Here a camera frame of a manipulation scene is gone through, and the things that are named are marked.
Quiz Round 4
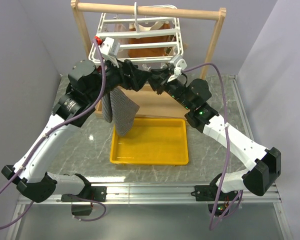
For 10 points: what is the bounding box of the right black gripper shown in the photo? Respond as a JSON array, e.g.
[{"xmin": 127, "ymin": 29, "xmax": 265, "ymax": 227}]
[{"xmin": 147, "ymin": 66, "xmax": 194, "ymax": 111}]

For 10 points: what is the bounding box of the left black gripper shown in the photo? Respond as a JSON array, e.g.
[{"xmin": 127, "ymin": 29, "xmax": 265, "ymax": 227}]
[{"xmin": 88, "ymin": 54, "xmax": 153, "ymax": 103}]

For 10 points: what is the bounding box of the grey striped underwear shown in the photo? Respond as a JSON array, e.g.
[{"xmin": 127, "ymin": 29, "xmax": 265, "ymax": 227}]
[{"xmin": 101, "ymin": 87, "xmax": 140, "ymax": 137}]

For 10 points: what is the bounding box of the white plastic clip hanger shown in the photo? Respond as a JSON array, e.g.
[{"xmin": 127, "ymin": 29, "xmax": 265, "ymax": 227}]
[{"xmin": 88, "ymin": 1, "xmax": 185, "ymax": 72}]

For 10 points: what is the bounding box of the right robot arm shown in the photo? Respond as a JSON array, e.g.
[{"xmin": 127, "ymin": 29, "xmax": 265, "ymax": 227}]
[{"xmin": 148, "ymin": 69, "xmax": 282, "ymax": 200}]

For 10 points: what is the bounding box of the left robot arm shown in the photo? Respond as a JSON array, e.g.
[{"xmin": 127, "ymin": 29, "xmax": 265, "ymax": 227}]
[{"xmin": 1, "ymin": 60, "xmax": 152, "ymax": 203}]

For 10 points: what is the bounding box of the orange underwear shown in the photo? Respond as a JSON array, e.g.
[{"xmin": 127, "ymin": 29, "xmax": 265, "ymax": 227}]
[{"xmin": 127, "ymin": 22, "xmax": 172, "ymax": 59}]

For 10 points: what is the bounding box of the wooden hanging rack stand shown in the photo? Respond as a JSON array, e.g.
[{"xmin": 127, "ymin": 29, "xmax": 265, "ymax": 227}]
[{"xmin": 71, "ymin": 0, "xmax": 226, "ymax": 120}]

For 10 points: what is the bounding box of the yellow plastic tray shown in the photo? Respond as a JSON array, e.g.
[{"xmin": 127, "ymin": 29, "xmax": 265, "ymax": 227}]
[{"xmin": 109, "ymin": 118, "xmax": 189, "ymax": 166}]

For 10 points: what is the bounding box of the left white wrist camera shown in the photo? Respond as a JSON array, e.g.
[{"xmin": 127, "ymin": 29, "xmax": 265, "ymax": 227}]
[{"xmin": 93, "ymin": 36, "xmax": 121, "ymax": 68}]

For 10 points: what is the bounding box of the aluminium mounting rail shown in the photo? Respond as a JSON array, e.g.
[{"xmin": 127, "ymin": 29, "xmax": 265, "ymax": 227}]
[{"xmin": 6, "ymin": 183, "xmax": 286, "ymax": 240}]

